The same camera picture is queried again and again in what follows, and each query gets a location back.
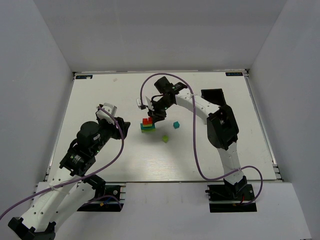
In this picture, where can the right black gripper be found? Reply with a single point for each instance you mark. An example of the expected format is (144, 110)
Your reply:
(159, 114)

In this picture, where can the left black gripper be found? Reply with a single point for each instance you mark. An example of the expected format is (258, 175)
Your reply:
(120, 128)

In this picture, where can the teal arch block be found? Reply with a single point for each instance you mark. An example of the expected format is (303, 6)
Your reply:
(145, 128)

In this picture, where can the lime green arch block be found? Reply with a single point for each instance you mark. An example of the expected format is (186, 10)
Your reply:
(148, 130)

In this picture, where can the teal small cube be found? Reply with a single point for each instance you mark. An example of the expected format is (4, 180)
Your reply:
(176, 125)

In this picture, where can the lime green small cube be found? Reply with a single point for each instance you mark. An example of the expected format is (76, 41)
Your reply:
(165, 138)

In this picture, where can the black plastic bin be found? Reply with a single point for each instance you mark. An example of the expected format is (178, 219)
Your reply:
(214, 96)

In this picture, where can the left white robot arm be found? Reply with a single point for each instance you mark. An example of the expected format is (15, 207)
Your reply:
(71, 187)

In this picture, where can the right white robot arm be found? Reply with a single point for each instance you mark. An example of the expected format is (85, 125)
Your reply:
(221, 126)

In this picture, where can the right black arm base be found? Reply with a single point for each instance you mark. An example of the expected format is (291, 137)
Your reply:
(220, 201)

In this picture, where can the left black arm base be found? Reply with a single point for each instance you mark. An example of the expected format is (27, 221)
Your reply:
(106, 198)

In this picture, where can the left blue corner label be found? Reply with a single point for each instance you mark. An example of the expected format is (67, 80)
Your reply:
(83, 77)

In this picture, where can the blue corner label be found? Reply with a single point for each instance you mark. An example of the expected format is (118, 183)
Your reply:
(83, 77)
(234, 74)

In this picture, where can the right blue corner label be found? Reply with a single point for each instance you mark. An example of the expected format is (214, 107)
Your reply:
(234, 74)

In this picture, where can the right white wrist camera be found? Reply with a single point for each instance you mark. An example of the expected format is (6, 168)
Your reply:
(145, 103)

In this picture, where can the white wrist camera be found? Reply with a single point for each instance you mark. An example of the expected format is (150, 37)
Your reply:
(145, 103)
(107, 110)

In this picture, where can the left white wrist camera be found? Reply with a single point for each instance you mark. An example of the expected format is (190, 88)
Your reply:
(107, 110)

